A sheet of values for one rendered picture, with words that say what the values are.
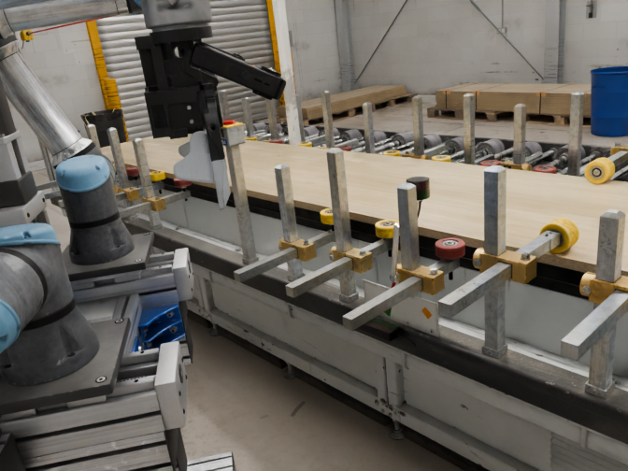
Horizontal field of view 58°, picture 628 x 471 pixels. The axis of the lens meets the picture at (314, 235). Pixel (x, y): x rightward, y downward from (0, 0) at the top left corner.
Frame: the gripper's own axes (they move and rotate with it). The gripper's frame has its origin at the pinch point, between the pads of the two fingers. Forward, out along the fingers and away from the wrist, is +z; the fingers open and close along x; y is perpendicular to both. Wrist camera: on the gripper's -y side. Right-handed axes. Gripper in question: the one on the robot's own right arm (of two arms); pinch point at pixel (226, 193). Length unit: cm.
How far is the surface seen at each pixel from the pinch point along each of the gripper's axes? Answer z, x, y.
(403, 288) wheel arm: 46, -54, -39
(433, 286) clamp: 47, -55, -47
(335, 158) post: 16, -83, -30
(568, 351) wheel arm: 37, -5, -52
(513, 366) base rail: 62, -36, -59
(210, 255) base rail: 62, -144, 12
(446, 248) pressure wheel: 41, -64, -55
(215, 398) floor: 132, -149, 22
